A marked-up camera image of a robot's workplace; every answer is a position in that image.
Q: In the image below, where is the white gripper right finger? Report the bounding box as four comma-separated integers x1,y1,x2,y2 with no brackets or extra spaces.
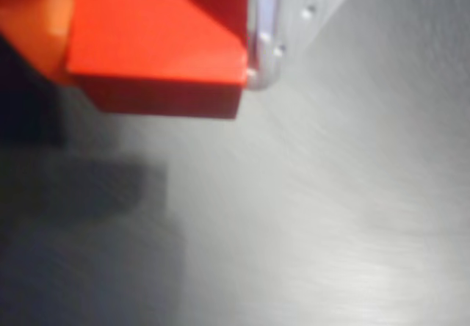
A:
245,0,369,91

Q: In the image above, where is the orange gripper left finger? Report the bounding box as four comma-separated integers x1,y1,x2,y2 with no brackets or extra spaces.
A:
0,0,79,87

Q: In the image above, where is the red cube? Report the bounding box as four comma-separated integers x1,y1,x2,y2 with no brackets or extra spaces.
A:
65,0,251,120

